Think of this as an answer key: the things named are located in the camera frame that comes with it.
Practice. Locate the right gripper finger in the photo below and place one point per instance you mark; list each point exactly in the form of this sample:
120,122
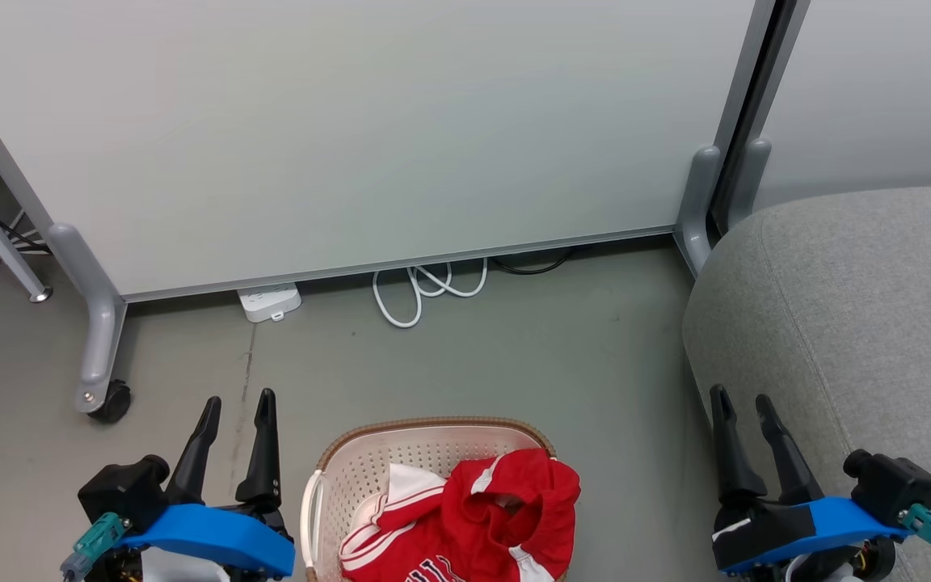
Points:
789,461
732,461

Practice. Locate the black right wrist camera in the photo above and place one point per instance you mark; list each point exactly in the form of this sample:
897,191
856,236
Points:
894,485

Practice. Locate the white plastic laundry basket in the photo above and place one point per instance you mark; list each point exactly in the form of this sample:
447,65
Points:
368,469

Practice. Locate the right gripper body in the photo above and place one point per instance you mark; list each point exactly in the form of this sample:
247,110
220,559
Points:
781,529

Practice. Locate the white partition panel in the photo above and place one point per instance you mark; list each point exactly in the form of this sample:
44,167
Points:
878,81
352,121

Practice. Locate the grey fabric sofa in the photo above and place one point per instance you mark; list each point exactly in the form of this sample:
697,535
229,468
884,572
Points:
853,323

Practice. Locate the black caster wheel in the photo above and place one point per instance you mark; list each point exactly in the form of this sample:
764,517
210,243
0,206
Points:
114,402

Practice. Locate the red and white shirt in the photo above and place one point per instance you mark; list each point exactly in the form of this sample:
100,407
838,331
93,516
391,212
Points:
498,517

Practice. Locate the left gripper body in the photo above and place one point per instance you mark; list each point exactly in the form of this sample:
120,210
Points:
215,533

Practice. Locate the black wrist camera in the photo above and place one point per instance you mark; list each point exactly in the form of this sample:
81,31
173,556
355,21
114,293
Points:
122,489
894,485

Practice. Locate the grey partition foot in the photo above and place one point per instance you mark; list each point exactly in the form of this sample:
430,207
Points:
98,323
700,202
750,182

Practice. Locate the white power strip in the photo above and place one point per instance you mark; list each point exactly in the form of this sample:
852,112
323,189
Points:
270,301

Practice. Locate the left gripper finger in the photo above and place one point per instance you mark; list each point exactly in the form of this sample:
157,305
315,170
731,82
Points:
263,461
195,461

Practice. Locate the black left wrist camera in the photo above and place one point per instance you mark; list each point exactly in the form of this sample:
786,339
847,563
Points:
122,489

